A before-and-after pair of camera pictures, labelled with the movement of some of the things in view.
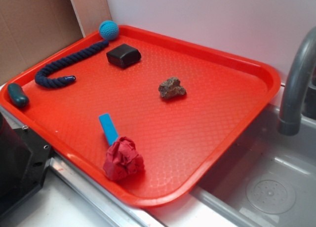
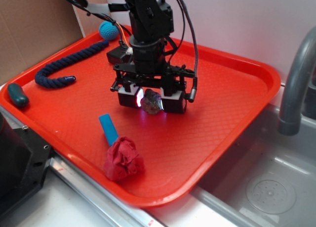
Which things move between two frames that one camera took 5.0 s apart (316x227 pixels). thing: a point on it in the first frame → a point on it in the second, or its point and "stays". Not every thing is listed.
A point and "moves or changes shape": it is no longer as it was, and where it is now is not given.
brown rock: x=171 y=88 moves or changes shape
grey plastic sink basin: x=269 y=180 stays
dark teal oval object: x=18 y=95 stays
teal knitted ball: x=108 y=30 stays
